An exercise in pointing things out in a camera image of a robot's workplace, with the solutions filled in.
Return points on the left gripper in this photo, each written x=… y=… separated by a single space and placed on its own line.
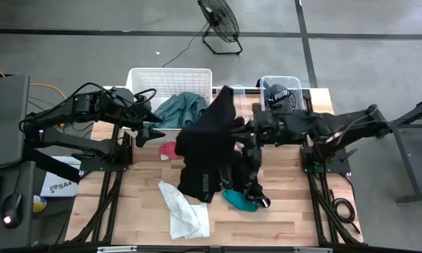
x=140 y=117

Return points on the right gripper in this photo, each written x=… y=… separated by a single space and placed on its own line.
x=274 y=128

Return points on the red cloth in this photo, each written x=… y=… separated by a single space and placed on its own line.
x=169 y=149

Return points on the large black garment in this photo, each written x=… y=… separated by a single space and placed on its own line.
x=207 y=137

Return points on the black Puma garment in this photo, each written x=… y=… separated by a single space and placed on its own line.
x=281 y=95

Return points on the white cloth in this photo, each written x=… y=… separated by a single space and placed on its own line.
x=182 y=214

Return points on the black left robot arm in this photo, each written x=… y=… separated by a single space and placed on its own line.
x=56 y=117

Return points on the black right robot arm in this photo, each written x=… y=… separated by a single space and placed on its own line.
x=351 y=121

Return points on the pink beige cloth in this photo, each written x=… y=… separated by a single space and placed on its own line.
x=238 y=147

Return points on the grey teal garment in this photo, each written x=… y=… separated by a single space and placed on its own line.
x=177 y=110

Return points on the small clear plastic bin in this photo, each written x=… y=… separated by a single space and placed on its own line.
x=242 y=102

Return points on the white perforated laundry basket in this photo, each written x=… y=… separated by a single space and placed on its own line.
x=168 y=79

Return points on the large clear plastic bin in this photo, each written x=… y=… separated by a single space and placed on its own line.
x=267 y=82

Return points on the small teal cloth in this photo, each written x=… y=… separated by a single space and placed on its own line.
x=238 y=202

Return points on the white printed cardboard box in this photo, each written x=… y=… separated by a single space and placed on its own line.
x=61 y=186

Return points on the black floor fan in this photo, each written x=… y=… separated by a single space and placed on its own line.
x=219 y=17

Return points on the yellow white ball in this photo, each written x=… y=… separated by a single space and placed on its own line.
x=38 y=204

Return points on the dark desk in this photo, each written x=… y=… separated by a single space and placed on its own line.
x=24 y=182

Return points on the black computer mouse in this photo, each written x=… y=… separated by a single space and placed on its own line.
x=12 y=209

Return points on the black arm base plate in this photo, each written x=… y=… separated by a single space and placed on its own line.
x=95 y=165
x=337 y=165

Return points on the black aluminium rig frame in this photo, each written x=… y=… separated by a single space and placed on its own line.
x=103 y=211

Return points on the black side table frame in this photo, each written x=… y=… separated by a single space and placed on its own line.
x=409 y=165

